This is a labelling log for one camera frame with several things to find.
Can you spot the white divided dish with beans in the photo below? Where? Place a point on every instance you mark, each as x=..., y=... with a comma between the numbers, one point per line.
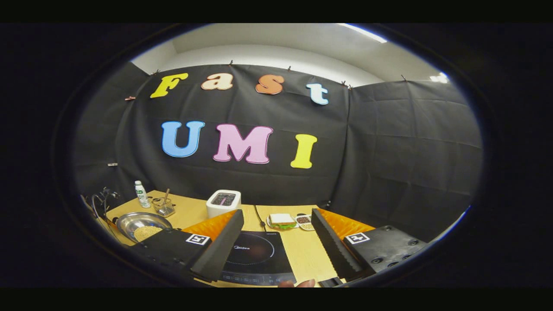
x=305, y=221

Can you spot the stainless steel pot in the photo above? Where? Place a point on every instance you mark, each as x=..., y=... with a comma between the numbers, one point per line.
x=138, y=220

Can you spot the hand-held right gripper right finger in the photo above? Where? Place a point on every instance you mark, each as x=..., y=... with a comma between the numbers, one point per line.
x=330, y=246

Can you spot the white toaster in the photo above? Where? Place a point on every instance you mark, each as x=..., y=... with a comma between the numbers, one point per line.
x=222, y=207

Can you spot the white bottle with green label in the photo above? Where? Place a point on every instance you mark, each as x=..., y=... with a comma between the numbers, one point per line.
x=141, y=196

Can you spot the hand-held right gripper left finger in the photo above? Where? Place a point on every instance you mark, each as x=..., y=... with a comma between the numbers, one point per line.
x=220, y=250

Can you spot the sandwich with lettuce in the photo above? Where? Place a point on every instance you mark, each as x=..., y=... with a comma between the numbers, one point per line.
x=282, y=220

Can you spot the black induction cooktop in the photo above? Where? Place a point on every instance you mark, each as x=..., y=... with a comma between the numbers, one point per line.
x=259, y=259

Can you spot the pile of yellow soybeans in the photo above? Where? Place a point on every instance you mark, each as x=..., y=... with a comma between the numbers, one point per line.
x=147, y=233

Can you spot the clear glass container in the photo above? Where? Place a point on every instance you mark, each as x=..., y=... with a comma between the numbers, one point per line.
x=164, y=208

